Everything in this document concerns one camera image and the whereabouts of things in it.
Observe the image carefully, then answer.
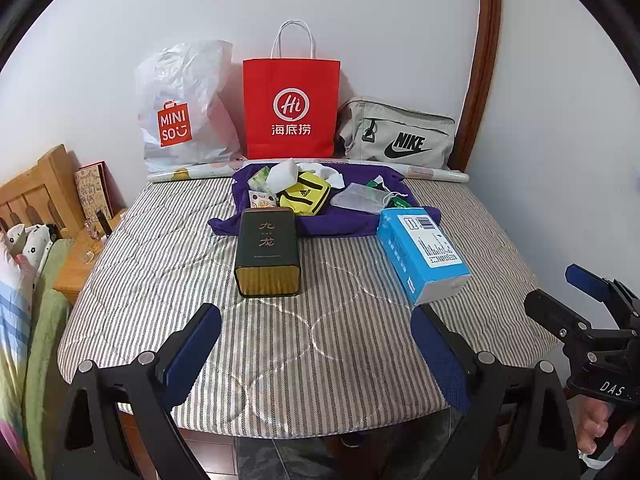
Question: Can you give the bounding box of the white plastic shopping bag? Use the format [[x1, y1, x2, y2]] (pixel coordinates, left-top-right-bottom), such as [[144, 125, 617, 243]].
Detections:
[[135, 40, 246, 173]]

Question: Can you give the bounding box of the grey sports bag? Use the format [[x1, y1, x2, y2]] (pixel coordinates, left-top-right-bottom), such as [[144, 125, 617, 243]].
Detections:
[[337, 96, 457, 170]]

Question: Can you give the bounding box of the green blanket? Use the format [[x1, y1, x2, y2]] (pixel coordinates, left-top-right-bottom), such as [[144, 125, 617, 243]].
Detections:
[[22, 237, 76, 466]]

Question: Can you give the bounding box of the person's right hand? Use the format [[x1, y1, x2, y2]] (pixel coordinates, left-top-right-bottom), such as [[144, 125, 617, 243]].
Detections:
[[575, 397, 611, 453]]

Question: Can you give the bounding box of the wooden headboard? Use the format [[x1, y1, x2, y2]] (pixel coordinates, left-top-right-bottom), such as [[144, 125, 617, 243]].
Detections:
[[0, 144, 83, 241]]

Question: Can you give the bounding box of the patterned notebook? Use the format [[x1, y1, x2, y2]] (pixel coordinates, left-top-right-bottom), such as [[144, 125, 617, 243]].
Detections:
[[74, 161, 113, 223]]

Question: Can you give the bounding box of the rolled white printed paper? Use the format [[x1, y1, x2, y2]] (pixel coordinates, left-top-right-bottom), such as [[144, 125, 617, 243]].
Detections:
[[146, 157, 471, 186]]

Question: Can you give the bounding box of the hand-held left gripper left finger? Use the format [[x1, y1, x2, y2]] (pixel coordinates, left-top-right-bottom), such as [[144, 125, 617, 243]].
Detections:
[[52, 304, 222, 480]]

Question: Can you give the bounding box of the grey striped quilted mattress pad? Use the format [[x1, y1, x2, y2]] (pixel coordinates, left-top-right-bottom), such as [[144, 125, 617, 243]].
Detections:
[[57, 177, 563, 433]]

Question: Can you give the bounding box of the grey camouflage cloth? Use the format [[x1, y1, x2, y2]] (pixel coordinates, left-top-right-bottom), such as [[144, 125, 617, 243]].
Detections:
[[235, 437, 351, 480]]

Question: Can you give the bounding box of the brown wooden door frame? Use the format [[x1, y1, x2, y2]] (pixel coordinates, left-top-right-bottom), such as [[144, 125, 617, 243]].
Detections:
[[452, 0, 502, 173]]

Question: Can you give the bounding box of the green wet wipes packet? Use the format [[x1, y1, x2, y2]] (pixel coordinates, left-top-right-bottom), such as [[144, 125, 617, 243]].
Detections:
[[367, 176, 418, 209]]

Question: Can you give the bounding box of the clear plastic bag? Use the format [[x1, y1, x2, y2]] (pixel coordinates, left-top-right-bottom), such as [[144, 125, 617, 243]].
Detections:
[[330, 182, 403, 214]]

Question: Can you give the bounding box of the wooden nightstand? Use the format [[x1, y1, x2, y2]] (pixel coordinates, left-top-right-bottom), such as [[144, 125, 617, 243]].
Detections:
[[52, 207, 128, 306]]

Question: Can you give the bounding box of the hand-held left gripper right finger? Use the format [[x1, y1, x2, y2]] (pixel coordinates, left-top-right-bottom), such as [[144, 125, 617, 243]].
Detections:
[[411, 305, 581, 480]]

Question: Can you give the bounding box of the pastel striped bed sheet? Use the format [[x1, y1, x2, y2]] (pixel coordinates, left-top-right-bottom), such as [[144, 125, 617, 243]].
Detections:
[[0, 232, 36, 461]]

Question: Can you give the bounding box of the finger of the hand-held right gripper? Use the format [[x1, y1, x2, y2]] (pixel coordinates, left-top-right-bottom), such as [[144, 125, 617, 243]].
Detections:
[[565, 263, 640, 318], [524, 290, 593, 351]]

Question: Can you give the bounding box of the blue tissue box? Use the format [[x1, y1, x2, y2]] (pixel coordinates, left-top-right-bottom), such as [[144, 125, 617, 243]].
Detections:
[[376, 206, 472, 307]]

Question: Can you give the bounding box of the white star print pillow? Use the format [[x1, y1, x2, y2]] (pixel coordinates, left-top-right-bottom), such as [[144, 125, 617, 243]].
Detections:
[[5, 222, 56, 271]]

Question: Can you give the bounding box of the orange print snack packet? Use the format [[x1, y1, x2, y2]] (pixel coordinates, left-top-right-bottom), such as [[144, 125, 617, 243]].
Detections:
[[246, 190, 279, 210]]

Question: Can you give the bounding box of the yellow zip pouch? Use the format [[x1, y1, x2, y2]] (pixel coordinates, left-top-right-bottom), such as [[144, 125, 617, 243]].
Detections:
[[277, 171, 333, 217]]

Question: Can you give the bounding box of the purple cloth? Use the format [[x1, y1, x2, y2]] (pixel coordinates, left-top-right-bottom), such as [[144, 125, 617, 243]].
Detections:
[[207, 160, 441, 238]]

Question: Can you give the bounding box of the red paper bag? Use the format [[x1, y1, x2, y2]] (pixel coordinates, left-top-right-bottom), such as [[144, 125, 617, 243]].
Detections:
[[242, 20, 342, 161]]

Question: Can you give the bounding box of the dark green tin box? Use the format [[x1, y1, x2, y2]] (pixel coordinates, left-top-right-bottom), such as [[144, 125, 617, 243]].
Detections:
[[234, 207, 301, 299]]

